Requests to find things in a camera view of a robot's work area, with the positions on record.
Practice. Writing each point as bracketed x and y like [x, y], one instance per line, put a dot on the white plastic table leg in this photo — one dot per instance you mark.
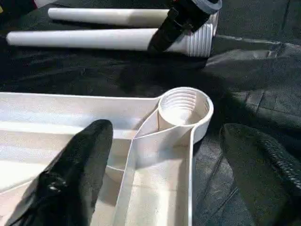
[103, 16]
[70, 38]

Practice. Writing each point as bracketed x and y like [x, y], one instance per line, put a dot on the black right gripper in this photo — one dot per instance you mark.
[186, 12]

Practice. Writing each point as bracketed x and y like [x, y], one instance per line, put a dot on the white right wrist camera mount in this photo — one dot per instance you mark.
[209, 5]

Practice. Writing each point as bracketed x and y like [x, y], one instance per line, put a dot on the black work mat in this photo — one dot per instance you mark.
[94, 75]

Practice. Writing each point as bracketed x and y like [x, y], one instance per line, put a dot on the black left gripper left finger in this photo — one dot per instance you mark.
[70, 179]

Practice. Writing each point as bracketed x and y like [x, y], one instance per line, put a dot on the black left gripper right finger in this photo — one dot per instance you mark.
[268, 174]

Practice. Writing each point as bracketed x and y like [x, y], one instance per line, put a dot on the white plastic table top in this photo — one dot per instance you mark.
[47, 113]

